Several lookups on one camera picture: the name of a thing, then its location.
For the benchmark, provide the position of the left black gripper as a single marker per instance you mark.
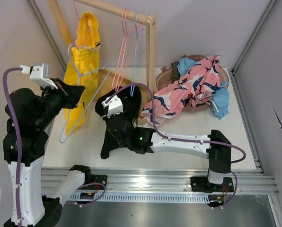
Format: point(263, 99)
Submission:
point(72, 93)

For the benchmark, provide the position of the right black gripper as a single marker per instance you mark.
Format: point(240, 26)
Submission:
point(121, 116)

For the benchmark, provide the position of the yellow shorts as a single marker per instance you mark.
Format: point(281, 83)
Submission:
point(82, 69)

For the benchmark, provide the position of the black shorts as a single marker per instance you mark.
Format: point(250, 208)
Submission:
point(131, 106)

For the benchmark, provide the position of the olive green shorts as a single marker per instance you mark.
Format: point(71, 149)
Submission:
point(175, 72)

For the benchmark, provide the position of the pink patterned shorts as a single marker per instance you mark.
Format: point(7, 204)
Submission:
point(193, 88)

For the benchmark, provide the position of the light blue shorts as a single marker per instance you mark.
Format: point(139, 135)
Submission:
point(220, 99)

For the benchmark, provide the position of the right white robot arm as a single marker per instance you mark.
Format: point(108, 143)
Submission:
point(215, 147)

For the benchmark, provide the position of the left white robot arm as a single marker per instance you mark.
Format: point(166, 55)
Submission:
point(24, 149)

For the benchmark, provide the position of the pink translucent plastic basin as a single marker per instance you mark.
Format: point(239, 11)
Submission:
point(164, 78)

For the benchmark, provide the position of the wooden clothes rack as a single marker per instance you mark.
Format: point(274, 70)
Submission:
point(148, 21)

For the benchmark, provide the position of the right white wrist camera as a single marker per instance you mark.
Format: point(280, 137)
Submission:
point(112, 106)

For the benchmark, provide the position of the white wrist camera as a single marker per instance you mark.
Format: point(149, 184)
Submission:
point(112, 106)
point(40, 74)

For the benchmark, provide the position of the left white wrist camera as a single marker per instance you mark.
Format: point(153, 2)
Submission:
point(40, 74)

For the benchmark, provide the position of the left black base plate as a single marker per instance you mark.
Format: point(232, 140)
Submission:
point(96, 179)

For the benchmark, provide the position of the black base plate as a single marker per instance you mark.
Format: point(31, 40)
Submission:
point(96, 179)
point(201, 184)

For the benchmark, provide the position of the slotted cable duct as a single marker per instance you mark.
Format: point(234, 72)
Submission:
point(185, 197)

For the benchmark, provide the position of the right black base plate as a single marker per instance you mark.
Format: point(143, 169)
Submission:
point(201, 184)

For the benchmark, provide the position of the aluminium mounting rail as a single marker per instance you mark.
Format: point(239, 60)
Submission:
point(179, 181)

